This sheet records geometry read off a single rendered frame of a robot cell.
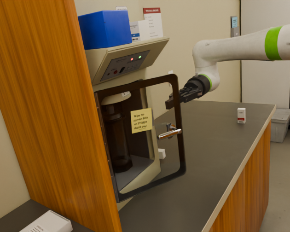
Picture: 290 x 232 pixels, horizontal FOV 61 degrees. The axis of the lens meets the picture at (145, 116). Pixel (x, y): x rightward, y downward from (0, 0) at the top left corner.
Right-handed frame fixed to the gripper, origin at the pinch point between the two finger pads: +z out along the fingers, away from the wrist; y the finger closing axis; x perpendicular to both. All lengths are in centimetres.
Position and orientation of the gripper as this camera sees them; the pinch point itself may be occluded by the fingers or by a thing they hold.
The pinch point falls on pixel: (171, 102)
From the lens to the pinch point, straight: 91.3
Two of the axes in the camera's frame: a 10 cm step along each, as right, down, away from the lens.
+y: 8.1, 0.8, -5.8
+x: 1.3, 9.4, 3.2
